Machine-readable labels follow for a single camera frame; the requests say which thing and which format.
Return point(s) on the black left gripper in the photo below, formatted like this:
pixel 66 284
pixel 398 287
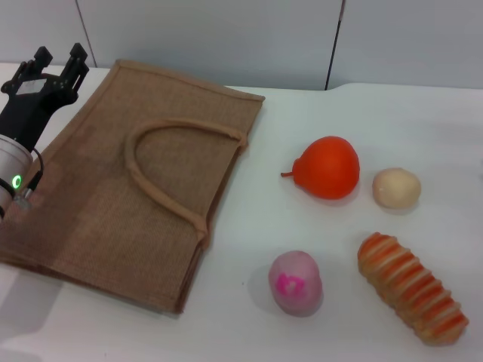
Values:
pixel 26 109

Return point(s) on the brown jute handbag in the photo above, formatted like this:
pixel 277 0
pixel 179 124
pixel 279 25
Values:
pixel 113 188

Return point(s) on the orange fruit with stem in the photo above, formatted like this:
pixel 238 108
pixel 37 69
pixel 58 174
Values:
pixel 328 169

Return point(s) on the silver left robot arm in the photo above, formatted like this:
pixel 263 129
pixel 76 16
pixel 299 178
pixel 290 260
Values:
pixel 11 166

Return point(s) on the beige round peach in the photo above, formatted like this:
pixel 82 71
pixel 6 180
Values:
pixel 396 188

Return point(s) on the orange striped bread loaf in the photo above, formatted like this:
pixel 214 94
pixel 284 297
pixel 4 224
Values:
pixel 407 286

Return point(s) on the dark vertical wall strip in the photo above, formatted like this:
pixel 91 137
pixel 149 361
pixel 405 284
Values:
pixel 334 49

